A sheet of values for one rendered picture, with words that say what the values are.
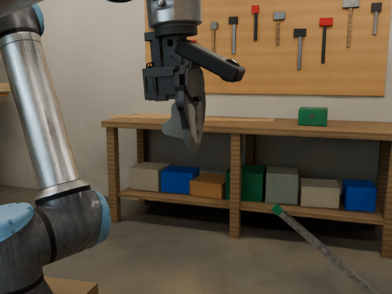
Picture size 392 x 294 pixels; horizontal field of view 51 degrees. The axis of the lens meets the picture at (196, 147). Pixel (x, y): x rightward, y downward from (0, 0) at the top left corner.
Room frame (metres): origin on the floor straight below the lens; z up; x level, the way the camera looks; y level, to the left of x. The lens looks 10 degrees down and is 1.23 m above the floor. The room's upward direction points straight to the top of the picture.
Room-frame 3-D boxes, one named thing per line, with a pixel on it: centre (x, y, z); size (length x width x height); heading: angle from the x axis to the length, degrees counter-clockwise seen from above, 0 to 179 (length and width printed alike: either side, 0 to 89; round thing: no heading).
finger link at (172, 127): (0.68, 0.03, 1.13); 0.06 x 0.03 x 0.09; 66
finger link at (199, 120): (0.71, 0.02, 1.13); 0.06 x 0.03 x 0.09; 66
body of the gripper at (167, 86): (0.70, 0.04, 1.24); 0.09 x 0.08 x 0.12; 66
